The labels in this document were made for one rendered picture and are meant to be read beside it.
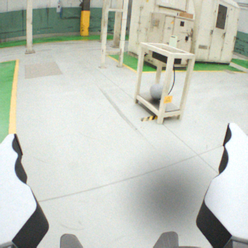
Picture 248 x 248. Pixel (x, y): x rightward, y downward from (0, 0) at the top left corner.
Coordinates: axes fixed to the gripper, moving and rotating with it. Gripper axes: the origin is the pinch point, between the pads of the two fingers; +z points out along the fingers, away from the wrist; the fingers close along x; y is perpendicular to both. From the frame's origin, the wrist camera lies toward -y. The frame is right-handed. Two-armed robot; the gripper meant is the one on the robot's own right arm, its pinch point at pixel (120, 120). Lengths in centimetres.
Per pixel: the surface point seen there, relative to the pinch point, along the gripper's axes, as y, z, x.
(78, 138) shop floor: 101, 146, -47
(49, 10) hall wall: -67, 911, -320
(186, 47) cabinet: 72, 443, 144
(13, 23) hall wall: -42, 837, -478
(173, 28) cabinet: 26, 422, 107
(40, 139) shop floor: 96, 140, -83
